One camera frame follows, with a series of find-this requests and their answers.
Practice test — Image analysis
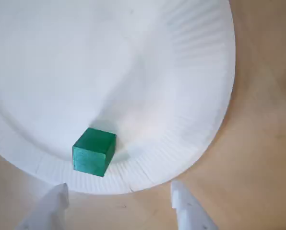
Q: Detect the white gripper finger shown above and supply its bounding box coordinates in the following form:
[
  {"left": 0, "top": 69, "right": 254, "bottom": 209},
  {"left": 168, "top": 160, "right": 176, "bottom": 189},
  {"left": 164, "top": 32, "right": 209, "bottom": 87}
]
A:
[
  {"left": 14, "top": 183, "right": 70, "bottom": 230},
  {"left": 170, "top": 180, "right": 218, "bottom": 230}
]

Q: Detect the green cube block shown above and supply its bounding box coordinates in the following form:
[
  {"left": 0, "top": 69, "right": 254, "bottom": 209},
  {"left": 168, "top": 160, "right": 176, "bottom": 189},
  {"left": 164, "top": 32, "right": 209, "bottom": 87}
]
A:
[{"left": 71, "top": 127, "right": 117, "bottom": 178}]

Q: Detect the white paper plate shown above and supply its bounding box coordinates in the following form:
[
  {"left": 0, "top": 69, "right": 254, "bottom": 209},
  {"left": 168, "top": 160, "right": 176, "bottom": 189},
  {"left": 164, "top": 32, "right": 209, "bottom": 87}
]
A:
[{"left": 0, "top": 0, "right": 237, "bottom": 195}]

